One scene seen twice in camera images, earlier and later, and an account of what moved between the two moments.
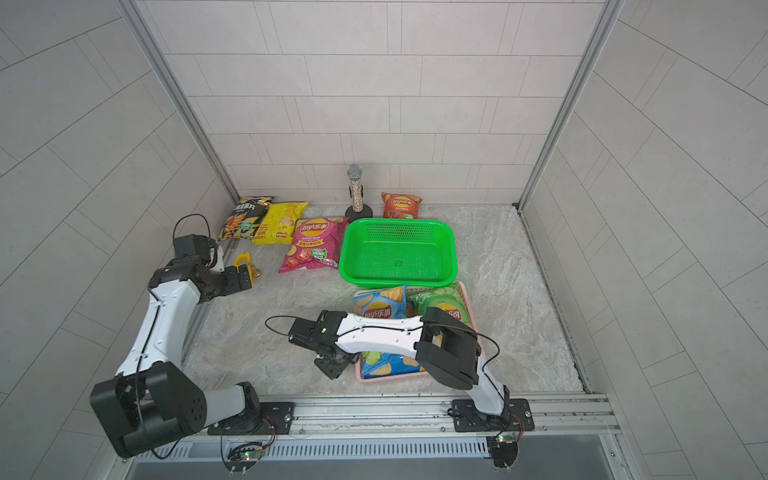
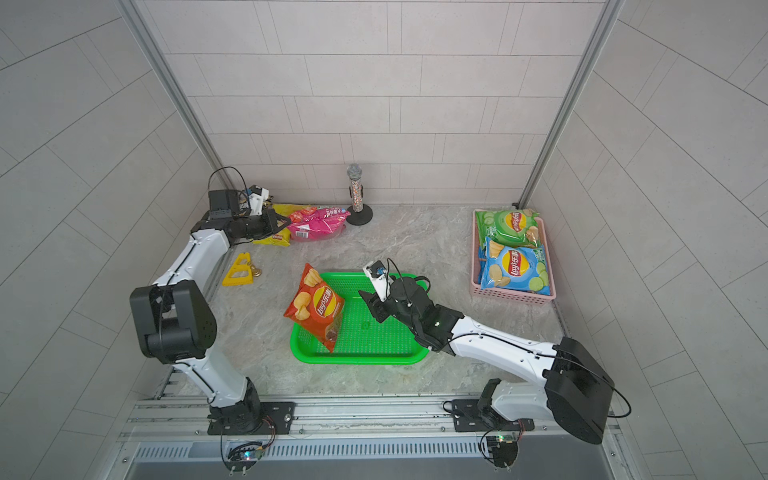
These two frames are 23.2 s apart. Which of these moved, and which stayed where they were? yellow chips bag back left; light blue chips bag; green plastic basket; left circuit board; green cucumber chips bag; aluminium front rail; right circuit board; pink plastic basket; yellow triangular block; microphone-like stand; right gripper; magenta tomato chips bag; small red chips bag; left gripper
Moved: green plastic basket; magenta tomato chips bag; right gripper; light blue chips bag; small red chips bag; green cucumber chips bag; left gripper; pink plastic basket
Stayed: right circuit board; left circuit board; yellow triangular block; aluminium front rail; microphone-like stand; yellow chips bag back left
